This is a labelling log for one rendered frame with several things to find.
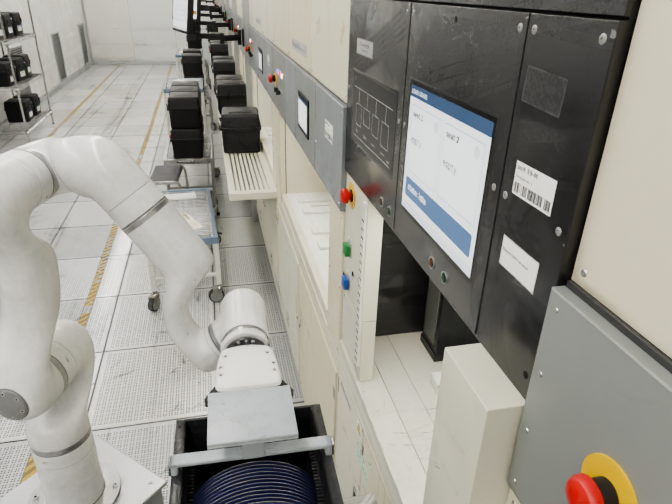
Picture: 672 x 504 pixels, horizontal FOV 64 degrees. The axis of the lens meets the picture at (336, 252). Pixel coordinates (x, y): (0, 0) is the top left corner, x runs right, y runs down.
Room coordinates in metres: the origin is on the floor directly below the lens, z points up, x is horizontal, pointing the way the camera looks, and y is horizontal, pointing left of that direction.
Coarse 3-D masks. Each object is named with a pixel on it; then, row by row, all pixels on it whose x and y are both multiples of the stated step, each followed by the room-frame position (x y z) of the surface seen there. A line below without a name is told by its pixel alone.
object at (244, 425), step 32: (224, 416) 0.56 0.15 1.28; (256, 416) 0.56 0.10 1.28; (288, 416) 0.56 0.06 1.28; (320, 416) 0.67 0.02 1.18; (192, 448) 0.65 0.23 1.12; (224, 448) 0.57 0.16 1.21; (256, 448) 0.56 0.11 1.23; (288, 448) 0.58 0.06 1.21; (320, 448) 0.58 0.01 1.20; (192, 480) 0.58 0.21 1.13; (320, 480) 0.59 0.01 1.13
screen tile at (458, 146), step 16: (448, 128) 0.75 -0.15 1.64; (448, 144) 0.75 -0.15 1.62; (464, 144) 0.70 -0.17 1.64; (480, 144) 0.66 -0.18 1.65; (464, 160) 0.69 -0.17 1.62; (480, 160) 0.65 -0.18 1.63; (448, 176) 0.73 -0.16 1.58; (480, 176) 0.65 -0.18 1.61; (448, 192) 0.73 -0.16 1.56; (464, 192) 0.68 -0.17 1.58; (464, 208) 0.67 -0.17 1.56
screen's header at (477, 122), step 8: (416, 88) 0.88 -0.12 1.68; (416, 96) 0.88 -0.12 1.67; (424, 96) 0.85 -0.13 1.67; (432, 96) 0.82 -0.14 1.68; (432, 104) 0.82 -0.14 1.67; (440, 104) 0.79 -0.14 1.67; (448, 104) 0.76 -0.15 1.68; (448, 112) 0.76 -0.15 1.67; (456, 112) 0.73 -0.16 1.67; (464, 112) 0.71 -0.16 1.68; (464, 120) 0.71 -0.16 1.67; (472, 120) 0.69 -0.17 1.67; (480, 120) 0.67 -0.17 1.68; (488, 120) 0.65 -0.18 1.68; (480, 128) 0.66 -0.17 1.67; (488, 128) 0.64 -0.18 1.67
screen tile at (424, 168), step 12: (420, 108) 0.86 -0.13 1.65; (420, 120) 0.86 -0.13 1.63; (432, 120) 0.81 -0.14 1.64; (420, 132) 0.85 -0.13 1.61; (432, 132) 0.80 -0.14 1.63; (432, 144) 0.80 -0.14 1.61; (408, 156) 0.89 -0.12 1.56; (420, 156) 0.84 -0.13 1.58; (432, 156) 0.79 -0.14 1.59; (408, 168) 0.89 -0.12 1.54; (420, 168) 0.84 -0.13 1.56; (432, 168) 0.79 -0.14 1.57; (432, 180) 0.79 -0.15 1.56
